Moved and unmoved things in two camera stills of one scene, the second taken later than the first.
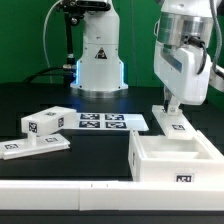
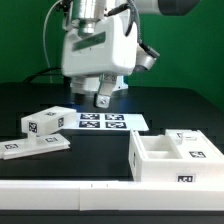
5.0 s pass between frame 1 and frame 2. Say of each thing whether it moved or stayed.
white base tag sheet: stayed
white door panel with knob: moved
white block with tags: stayed
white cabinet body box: stayed
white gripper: moved
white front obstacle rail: stayed
